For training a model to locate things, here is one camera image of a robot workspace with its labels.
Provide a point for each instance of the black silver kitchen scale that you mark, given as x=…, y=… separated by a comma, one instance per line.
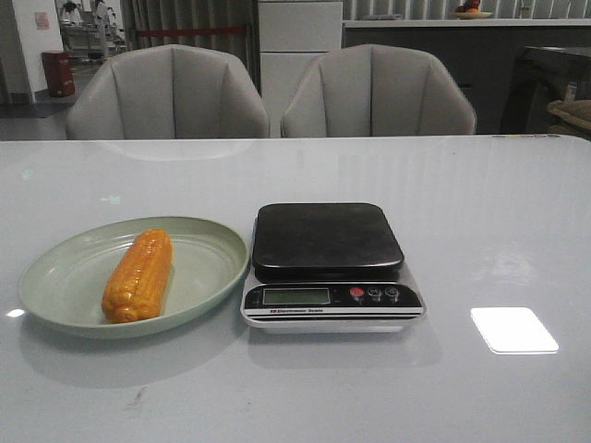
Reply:
x=328, y=268

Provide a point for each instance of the orange corn cob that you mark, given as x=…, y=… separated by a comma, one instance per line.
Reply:
x=134, y=291

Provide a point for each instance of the grey upholstered chair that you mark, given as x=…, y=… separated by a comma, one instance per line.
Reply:
x=373, y=90
x=168, y=92

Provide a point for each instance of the dark glossy side table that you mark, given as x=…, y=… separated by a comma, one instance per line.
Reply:
x=542, y=75

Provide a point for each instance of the pink paper sign on wall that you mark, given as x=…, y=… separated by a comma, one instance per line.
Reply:
x=42, y=20

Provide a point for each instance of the white drawer cabinet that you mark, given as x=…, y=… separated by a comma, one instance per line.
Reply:
x=291, y=33

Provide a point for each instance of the left grey upholstered chair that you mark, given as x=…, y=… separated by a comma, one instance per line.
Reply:
x=168, y=92

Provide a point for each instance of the right grey upholstered chair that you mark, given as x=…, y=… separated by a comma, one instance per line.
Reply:
x=373, y=90

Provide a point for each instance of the tan cushion at right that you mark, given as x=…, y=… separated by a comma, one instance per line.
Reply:
x=571, y=118

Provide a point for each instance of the grey counter with white top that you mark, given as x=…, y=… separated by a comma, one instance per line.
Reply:
x=479, y=53

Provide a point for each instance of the light green oval plate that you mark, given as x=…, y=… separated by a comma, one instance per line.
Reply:
x=63, y=288

